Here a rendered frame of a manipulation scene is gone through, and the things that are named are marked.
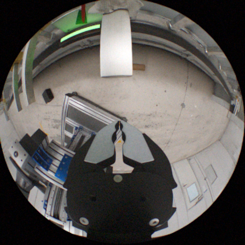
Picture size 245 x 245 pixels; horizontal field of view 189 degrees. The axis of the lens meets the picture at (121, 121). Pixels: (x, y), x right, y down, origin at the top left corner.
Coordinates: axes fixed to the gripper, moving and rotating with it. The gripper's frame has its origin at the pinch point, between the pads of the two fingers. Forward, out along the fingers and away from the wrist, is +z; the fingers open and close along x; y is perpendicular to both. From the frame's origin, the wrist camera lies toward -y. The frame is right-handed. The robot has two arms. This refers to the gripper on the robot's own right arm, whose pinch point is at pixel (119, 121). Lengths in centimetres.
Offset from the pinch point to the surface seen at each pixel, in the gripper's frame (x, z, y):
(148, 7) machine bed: 15, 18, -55
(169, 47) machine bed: 57, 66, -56
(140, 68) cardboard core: 23, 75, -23
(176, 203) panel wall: 150, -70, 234
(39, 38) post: -28.9, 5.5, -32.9
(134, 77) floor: 17, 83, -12
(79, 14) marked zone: -10.8, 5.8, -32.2
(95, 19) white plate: -7.2, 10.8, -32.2
